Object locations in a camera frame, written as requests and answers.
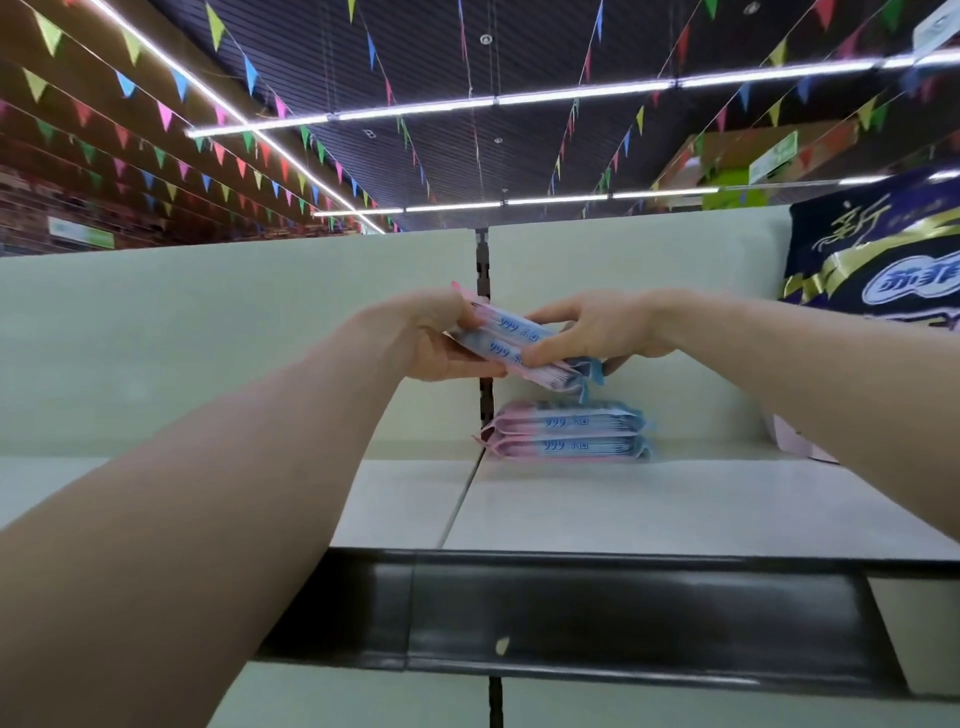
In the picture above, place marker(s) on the metal store shelving unit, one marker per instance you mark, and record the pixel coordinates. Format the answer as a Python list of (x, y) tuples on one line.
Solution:
[(645, 510)]

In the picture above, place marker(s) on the green yellow store sign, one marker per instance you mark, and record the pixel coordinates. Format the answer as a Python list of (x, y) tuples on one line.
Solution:
[(735, 192)]

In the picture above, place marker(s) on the diagonal ceiling light strip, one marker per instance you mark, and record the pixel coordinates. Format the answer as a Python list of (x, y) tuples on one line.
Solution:
[(308, 170)]

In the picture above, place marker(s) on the white green hanging sign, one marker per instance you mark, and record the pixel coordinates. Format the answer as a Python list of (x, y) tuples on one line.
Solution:
[(938, 27)]

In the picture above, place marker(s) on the person's left forearm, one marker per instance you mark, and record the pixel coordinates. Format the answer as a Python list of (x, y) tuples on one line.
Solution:
[(180, 555)]

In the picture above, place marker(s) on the person's right hand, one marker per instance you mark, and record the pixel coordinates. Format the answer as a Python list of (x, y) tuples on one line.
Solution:
[(623, 326)]

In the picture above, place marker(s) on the pink white pack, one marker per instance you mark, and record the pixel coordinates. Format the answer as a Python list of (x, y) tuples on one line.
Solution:
[(795, 440)]

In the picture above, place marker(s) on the person's right forearm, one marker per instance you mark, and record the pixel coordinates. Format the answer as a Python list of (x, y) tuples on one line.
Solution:
[(840, 405)]

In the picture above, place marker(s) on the dark blue gold pad packet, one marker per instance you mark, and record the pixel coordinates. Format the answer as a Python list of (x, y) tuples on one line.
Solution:
[(885, 248)]

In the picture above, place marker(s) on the person's left hand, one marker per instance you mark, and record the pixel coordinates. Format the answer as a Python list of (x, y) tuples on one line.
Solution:
[(435, 338)]

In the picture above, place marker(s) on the green wall sign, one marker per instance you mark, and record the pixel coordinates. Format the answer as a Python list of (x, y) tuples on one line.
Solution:
[(83, 234)]

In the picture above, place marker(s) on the long ceiling light strip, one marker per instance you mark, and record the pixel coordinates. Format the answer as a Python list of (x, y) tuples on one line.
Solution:
[(585, 90)]

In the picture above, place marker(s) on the short ceiling light strip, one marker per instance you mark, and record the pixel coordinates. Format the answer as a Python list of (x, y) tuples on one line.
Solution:
[(555, 198)]

